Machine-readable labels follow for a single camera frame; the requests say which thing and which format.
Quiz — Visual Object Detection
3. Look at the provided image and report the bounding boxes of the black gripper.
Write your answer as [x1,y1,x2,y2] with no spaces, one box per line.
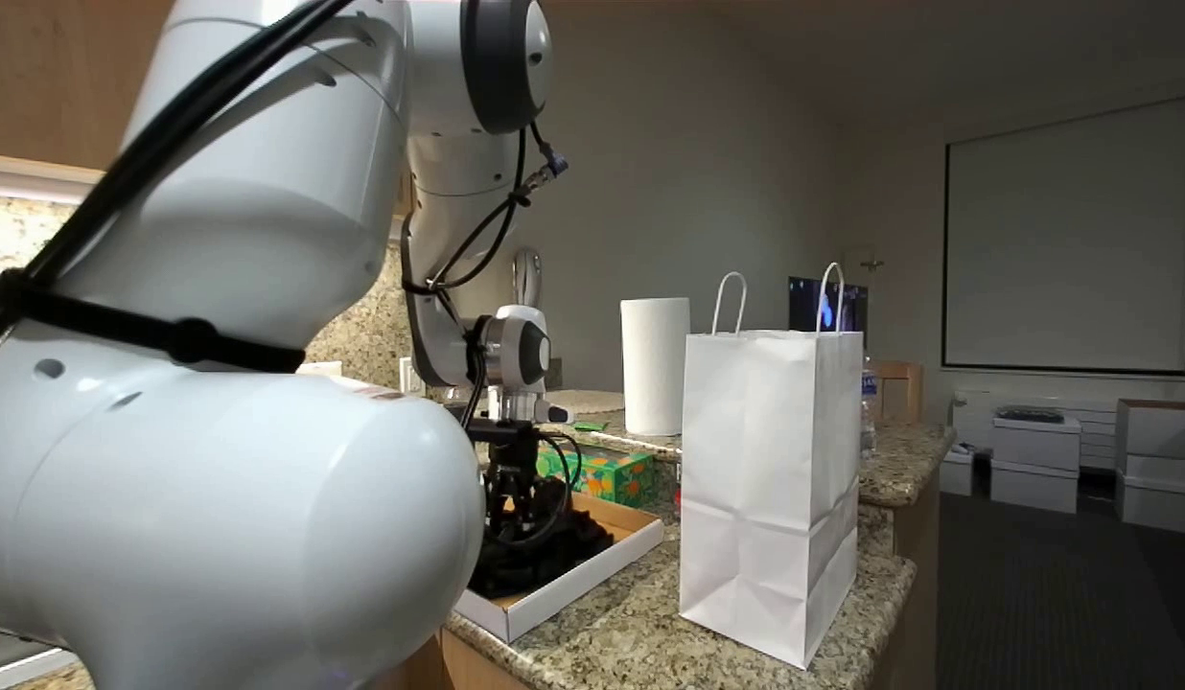
[476,421,550,528]

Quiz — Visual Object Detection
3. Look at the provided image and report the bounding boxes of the black sock pile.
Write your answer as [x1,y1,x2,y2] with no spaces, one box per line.
[471,512,615,598]

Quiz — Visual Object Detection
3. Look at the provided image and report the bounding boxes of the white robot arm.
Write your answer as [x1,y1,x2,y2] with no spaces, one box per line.
[0,0,552,690]

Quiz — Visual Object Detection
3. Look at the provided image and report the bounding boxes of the white paper bag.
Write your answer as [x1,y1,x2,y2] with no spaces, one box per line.
[677,260,869,674]

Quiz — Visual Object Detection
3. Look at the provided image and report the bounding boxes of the cardboard tray box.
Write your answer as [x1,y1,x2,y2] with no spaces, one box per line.
[458,495,663,641]

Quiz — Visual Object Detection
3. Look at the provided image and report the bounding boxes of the green tissue box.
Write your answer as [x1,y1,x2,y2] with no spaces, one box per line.
[537,449,659,505]

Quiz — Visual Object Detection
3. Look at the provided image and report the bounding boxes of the white paper towel roll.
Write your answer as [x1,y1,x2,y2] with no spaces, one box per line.
[622,301,691,436]

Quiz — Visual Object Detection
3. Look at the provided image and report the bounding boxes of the computer monitor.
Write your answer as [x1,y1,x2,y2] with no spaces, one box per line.
[788,276,869,330]

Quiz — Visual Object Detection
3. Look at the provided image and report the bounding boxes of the white storage boxes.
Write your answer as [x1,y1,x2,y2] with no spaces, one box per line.
[941,409,1081,514]

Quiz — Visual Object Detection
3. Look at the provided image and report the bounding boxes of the white projector screen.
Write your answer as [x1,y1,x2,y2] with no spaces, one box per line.
[941,101,1185,375]

